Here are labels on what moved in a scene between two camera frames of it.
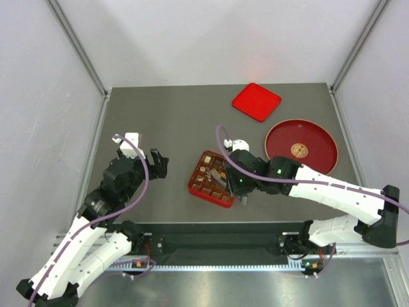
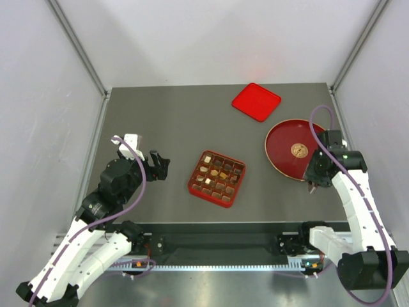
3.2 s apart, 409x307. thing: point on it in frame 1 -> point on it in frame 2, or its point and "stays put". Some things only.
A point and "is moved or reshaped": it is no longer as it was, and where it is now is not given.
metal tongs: (243, 198) is moved or reshaped
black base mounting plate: (213, 240) stays put
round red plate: (323, 153) stays put
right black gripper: (236, 190) -> (311, 174)
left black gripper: (160, 169) stays put
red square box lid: (256, 102) stays put
